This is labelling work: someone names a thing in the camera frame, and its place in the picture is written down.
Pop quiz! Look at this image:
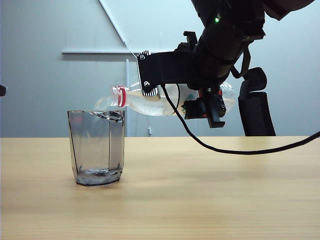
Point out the short white wall rail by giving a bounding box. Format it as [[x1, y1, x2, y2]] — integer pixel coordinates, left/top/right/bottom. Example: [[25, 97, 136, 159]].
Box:
[[124, 59, 131, 137]]

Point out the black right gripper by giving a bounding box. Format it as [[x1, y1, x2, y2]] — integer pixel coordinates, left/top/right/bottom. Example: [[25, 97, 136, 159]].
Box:
[[174, 19, 266, 129]]

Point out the black office chair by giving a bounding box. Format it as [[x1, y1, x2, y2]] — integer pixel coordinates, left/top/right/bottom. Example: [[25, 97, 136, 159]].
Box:
[[237, 67, 277, 137]]

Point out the long white wall rail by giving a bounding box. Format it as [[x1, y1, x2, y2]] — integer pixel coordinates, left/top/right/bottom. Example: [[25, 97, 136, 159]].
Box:
[[61, 49, 141, 56]]

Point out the black striped wrist camera mount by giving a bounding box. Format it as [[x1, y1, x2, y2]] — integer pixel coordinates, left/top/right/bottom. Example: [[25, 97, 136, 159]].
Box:
[[136, 49, 201, 101]]

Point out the Nongfu Spring mineral water bottle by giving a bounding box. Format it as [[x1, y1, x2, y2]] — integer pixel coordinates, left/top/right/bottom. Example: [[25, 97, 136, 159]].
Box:
[[94, 81, 236, 118]]

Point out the slanted white wall rail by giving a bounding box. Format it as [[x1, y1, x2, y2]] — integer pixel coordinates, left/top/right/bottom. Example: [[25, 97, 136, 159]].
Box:
[[98, 0, 129, 46]]

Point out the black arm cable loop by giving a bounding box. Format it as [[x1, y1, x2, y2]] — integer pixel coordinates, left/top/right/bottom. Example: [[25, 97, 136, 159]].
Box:
[[230, 46, 252, 79]]

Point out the thick black camera cable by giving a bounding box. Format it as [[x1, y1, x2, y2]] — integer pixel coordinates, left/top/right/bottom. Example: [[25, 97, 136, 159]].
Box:
[[161, 84, 320, 155]]

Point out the smoky grey transparent mug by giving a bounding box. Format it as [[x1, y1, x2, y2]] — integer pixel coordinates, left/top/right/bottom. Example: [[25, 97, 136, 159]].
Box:
[[66, 109, 125, 187]]

